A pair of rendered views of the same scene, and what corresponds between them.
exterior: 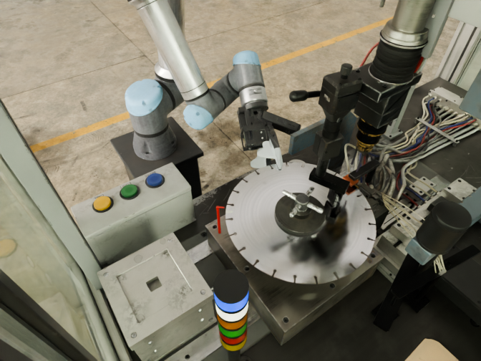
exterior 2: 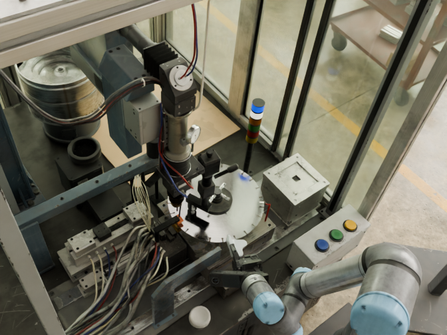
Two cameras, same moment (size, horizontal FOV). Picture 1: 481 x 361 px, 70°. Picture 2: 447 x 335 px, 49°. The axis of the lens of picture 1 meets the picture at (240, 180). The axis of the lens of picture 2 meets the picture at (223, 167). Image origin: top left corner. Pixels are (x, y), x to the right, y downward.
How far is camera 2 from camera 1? 164 cm
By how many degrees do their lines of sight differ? 82
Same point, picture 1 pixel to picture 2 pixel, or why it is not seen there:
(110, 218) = (339, 215)
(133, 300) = (304, 171)
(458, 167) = (28, 324)
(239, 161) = not seen: outside the picture
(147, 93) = not seen: hidden behind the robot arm
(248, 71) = (265, 287)
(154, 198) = (316, 230)
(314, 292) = not seen: hidden behind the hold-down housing
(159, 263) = (297, 188)
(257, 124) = (249, 263)
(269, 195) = (235, 213)
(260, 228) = (241, 191)
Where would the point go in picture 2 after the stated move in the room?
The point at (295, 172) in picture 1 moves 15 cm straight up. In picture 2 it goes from (216, 232) to (220, 206)
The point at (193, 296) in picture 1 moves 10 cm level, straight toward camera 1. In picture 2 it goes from (273, 171) to (262, 152)
